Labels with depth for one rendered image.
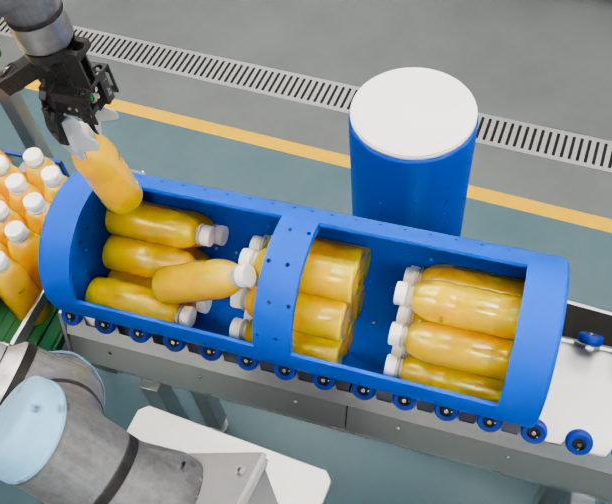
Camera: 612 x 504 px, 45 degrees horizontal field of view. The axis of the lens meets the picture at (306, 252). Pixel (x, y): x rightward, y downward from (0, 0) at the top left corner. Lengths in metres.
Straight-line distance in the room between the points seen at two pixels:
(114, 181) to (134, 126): 2.01
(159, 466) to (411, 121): 0.99
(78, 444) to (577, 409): 0.89
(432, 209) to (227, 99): 1.70
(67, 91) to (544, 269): 0.75
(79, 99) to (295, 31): 2.54
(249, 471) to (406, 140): 0.94
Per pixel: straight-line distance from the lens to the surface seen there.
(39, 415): 0.89
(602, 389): 1.47
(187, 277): 1.30
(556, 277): 1.20
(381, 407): 1.40
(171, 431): 1.18
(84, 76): 1.06
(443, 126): 1.64
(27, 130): 1.95
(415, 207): 1.70
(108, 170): 1.23
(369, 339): 1.42
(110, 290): 1.42
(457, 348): 1.22
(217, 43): 3.55
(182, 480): 0.93
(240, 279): 1.23
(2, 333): 1.67
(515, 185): 2.92
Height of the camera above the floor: 2.21
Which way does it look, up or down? 55 degrees down
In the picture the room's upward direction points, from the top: 8 degrees counter-clockwise
